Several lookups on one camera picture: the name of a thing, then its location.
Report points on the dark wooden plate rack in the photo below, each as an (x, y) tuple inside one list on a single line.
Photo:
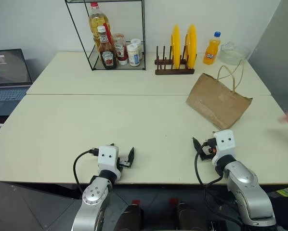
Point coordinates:
[(174, 71)]

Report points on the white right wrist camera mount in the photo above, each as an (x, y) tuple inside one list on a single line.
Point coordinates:
[(224, 142)]

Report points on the yellow plate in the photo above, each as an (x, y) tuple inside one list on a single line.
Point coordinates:
[(175, 45), (191, 45)]

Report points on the large cooking oil bottle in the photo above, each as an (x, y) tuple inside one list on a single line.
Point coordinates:
[(98, 22)]

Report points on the grey laptop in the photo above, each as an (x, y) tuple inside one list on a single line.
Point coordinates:
[(6, 72)]

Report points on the white mayonnaise jar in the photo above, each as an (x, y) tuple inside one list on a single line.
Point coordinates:
[(138, 44), (134, 56)]

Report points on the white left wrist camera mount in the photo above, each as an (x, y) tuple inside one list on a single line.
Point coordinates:
[(108, 158)]

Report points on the small red ketchup bottle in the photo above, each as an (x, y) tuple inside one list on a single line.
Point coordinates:
[(120, 50)]

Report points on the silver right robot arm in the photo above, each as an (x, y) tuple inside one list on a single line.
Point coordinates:
[(245, 187)]

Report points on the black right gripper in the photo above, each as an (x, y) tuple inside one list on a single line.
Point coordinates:
[(207, 154)]

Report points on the clear plastic bag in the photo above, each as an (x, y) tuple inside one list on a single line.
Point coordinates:
[(231, 54)]

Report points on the orange soda bottle blue cap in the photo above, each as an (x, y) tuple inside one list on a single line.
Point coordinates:
[(212, 51)]

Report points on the dark Heinz sauce bottle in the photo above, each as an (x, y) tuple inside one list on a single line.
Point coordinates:
[(108, 56)]

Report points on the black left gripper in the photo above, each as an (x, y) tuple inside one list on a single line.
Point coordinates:
[(123, 164)]

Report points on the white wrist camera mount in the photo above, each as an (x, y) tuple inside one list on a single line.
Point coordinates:
[(108, 158), (224, 142)]

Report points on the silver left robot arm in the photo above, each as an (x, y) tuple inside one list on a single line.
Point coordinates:
[(93, 192)]

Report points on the green yellow packet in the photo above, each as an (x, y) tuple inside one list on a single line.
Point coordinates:
[(287, 191)]

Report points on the dark rounded shape red cap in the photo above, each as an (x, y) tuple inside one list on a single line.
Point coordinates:
[(132, 216), (187, 216)]

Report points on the black phone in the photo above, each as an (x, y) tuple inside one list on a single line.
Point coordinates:
[(0, 119)]

